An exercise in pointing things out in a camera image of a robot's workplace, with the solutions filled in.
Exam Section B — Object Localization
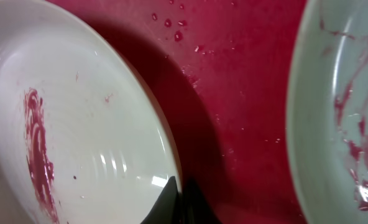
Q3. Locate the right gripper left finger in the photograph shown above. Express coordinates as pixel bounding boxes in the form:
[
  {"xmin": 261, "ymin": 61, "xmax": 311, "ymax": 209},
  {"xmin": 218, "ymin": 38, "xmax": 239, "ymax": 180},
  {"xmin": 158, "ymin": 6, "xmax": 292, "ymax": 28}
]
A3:
[{"xmin": 141, "ymin": 177, "xmax": 182, "ymax": 224}]

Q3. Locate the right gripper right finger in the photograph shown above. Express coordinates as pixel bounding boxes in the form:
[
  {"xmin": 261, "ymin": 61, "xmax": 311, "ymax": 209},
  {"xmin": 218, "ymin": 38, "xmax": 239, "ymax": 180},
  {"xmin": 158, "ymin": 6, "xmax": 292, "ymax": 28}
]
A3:
[{"xmin": 183, "ymin": 179, "xmax": 221, "ymax": 224}]

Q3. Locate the white plate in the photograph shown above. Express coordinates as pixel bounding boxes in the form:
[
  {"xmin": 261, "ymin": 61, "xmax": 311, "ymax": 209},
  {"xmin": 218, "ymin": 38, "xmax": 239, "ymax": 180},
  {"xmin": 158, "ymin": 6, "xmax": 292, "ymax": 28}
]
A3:
[{"xmin": 0, "ymin": 1, "xmax": 181, "ymax": 223}]

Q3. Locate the red plastic tray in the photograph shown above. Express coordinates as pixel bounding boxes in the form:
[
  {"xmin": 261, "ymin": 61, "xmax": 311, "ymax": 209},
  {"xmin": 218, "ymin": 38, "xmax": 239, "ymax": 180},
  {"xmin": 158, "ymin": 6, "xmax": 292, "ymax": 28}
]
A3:
[{"xmin": 58, "ymin": 0, "xmax": 305, "ymax": 223}]

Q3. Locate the light blue plate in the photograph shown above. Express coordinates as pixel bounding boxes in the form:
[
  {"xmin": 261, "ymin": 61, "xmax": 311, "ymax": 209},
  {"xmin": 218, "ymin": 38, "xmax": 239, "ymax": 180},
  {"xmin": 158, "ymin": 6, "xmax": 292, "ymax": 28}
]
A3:
[{"xmin": 286, "ymin": 0, "xmax": 368, "ymax": 223}]

